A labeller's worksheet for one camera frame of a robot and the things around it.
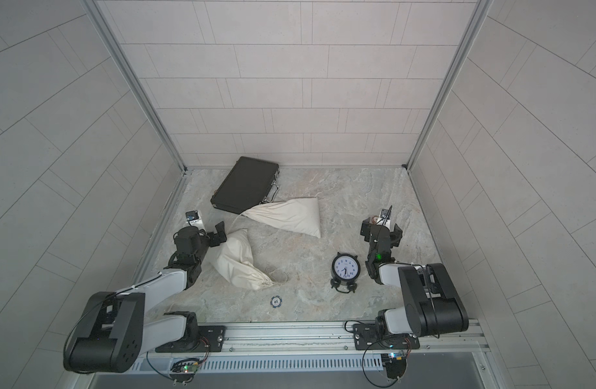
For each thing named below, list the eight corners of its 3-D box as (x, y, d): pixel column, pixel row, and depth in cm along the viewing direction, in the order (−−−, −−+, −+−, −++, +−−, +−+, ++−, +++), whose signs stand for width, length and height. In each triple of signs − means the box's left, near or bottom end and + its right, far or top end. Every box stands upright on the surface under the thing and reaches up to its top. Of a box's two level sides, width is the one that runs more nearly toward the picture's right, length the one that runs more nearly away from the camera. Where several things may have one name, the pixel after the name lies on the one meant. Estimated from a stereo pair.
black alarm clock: (331, 292, 82) (332, 289, 79) (329, 257, 90) (330, 253, 88) (361, 292, 82) (363, 289, 80) (356, 257, 90) (358, 253, 88)
